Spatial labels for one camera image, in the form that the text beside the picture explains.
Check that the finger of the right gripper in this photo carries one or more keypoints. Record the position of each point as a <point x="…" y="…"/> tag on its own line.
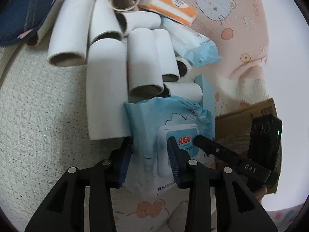
<point x="222" y="154"/>

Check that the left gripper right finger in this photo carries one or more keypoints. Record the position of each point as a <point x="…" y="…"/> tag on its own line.
<point x="237" y="208"/>

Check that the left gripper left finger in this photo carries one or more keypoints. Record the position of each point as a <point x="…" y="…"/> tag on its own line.
<point x="63" y="207"/>

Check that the blue baby wipes pack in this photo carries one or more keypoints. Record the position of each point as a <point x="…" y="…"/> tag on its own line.
<point x="153" y="122"/>

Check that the denim glasses case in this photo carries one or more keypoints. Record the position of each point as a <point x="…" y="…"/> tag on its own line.
<point x="21" y="19"/>

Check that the cardboard box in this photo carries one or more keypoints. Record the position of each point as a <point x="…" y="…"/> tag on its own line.
<point x="233" y="131"/>

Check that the small blue tissue pack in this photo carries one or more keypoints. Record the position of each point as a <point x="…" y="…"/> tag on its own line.
<point x="191" y="45"/>

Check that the pink Hello Kitty mat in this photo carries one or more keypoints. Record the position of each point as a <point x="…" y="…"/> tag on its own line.
<point x="239" y="30"/>

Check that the long white paper tube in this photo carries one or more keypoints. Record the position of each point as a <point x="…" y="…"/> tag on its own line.
<point x="106" y="90"/>

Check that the orange white tissue pack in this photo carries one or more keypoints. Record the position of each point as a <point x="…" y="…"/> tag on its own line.
<point x="176" y="10"/>

